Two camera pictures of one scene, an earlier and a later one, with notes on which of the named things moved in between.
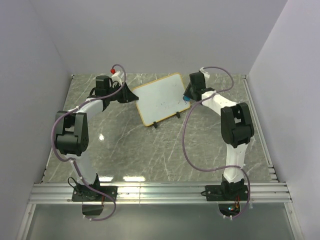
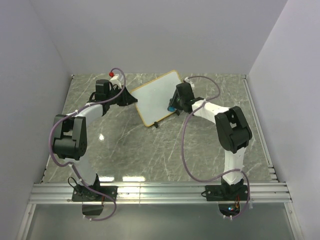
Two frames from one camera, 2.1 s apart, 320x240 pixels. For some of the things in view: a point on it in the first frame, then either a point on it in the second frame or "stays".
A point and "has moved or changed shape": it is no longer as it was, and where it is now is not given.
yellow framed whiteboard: (161, 98) stays
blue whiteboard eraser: (186, 98) has moved or changed shape
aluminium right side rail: (260, 128) stays
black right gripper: (186, 93) -> (173, 103)
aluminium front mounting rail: (260, 193) stays
